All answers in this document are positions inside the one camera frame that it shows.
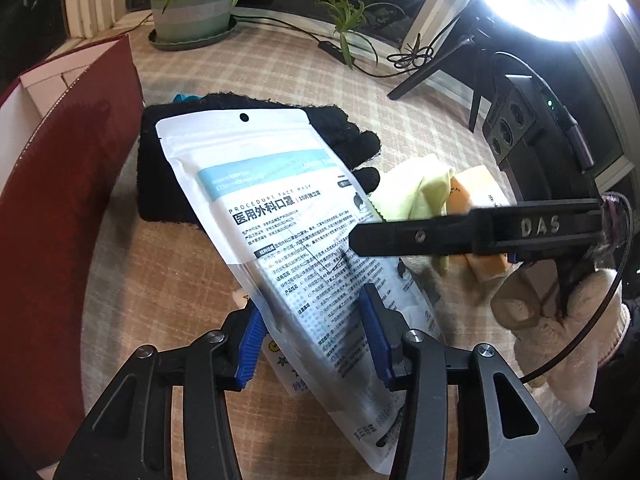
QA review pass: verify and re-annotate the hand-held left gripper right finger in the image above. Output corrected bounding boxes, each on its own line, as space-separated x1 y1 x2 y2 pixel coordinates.
360 282 581 480

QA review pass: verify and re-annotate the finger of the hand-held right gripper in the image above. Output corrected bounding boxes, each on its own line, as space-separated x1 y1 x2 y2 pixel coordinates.
348 199 603 266

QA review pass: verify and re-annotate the white face mask pouch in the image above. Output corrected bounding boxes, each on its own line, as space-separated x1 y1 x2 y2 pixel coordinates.
155 107 443 476

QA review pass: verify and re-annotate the red cardboard box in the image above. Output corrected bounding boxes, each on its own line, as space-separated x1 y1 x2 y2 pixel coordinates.
0 34 146 466

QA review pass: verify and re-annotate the small spider plantlet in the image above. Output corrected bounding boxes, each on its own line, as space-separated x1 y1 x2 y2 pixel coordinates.
320 0 406 68

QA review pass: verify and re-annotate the person's right forearm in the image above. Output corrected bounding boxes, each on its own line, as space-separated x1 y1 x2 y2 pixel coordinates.
595 300 640 461

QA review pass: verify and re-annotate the black power cable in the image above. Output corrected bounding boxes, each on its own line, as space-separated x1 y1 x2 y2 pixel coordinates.
230 12 441 81

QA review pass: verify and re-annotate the black knit glove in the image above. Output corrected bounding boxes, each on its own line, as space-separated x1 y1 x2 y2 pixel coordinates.
137 92 383 226

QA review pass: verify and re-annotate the orange packet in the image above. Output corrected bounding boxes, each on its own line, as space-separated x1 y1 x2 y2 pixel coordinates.
445 165 518 283

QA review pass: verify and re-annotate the potted spider plant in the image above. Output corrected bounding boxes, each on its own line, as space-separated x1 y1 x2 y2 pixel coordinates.
132 0 371 46

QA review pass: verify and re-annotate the yellow-green cloth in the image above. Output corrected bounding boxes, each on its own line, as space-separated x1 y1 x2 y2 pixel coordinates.
372 157 458 277

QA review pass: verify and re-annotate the person's right hand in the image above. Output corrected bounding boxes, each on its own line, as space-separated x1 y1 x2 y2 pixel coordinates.
490 262 632 416

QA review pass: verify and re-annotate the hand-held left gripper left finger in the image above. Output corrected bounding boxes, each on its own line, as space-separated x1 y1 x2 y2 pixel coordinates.
52 305 268 480

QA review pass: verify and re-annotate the white star print packet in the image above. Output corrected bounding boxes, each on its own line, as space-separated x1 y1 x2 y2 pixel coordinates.
267 330 312 397

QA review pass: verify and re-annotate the green plant saucer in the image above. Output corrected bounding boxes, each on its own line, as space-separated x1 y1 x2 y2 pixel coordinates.
149 17 237 52

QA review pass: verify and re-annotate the black tripod stand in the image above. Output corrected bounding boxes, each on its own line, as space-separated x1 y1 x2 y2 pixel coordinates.
387 0 506 133

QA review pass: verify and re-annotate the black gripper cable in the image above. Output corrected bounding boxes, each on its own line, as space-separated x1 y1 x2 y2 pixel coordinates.
522 255 628 383

